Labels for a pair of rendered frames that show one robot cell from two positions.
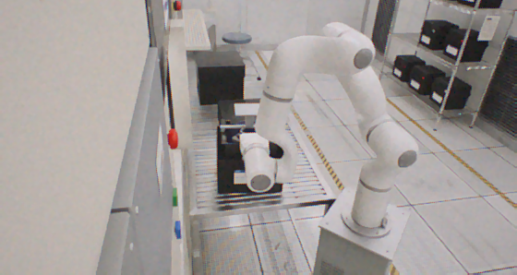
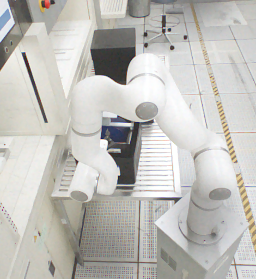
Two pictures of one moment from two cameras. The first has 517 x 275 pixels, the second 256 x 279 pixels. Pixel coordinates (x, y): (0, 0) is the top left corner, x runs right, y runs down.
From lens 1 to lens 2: 0.51 m
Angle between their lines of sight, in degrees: 21
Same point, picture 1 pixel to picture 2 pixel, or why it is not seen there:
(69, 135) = not seen: outside the picture
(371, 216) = (199, 226)
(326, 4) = not seen: outside the picture
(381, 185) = (205, 205)
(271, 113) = (77, 144)
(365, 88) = (171, 126)
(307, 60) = (99, 103)
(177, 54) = (36, 59)
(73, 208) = not seen: outside the picture
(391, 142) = (206, 176)
